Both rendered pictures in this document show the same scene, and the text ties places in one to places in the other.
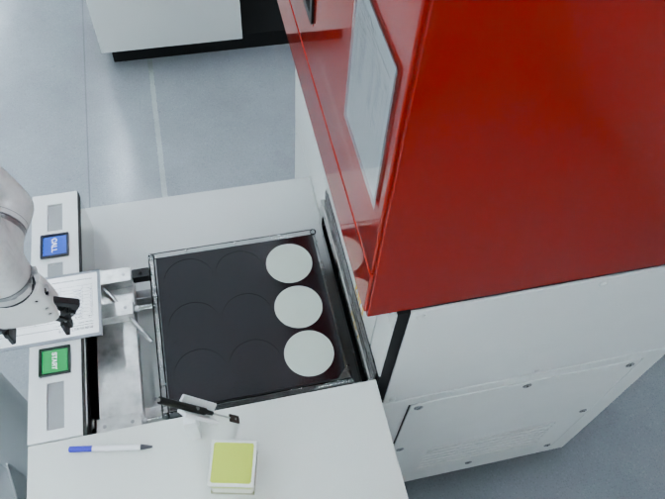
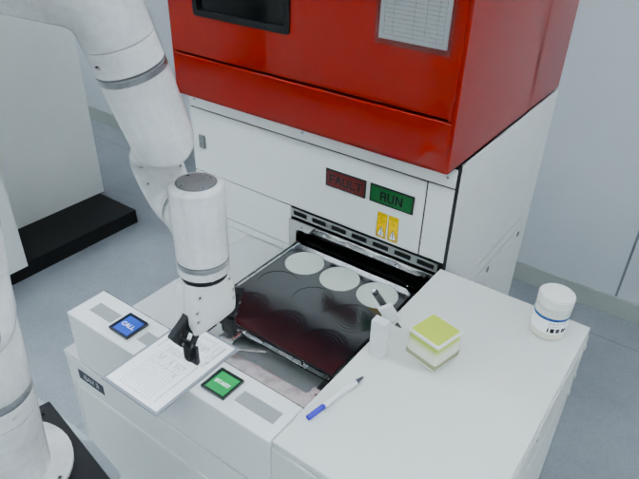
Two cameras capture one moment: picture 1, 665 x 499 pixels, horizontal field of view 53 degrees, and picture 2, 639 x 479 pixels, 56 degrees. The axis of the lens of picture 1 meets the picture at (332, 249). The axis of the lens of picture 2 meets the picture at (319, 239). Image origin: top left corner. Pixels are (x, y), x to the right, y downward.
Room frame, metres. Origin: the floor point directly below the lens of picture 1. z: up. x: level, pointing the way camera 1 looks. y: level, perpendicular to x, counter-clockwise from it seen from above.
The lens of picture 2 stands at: (-0.24, 0.83, 1.78)
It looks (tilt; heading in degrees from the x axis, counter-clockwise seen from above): 33 degrees down; 322
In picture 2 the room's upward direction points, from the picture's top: 2 degrees clockwise
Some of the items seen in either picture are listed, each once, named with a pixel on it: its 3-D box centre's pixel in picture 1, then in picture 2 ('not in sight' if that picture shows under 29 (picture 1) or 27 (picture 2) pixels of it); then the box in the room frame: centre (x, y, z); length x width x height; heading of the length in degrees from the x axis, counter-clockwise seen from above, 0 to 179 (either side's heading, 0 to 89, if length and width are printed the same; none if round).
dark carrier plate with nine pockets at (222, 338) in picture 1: (246, 315); (313, 300); (0.64, 0.16, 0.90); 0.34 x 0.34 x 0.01; 17
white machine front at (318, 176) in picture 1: (335, 190); (306, 194); (0.89, 0.00, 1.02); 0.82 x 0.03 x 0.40; 17
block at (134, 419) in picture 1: (120, 426); (308, 408); (0.38, 0.36, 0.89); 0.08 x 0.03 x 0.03; 107
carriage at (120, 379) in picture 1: (119, 352); (243, 380); (0.54, 0.41, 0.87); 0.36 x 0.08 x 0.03; 17
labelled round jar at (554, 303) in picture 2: not in sight; (551, 311); (0.22, -0.12, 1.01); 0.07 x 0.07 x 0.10
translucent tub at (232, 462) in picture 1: (234, 468); (434, 342); (0.30, 0.13, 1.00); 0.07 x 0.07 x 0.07; 4
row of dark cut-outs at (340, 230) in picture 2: (348, 276); (359, 238); (0.72, -0.04, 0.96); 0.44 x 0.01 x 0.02; 17
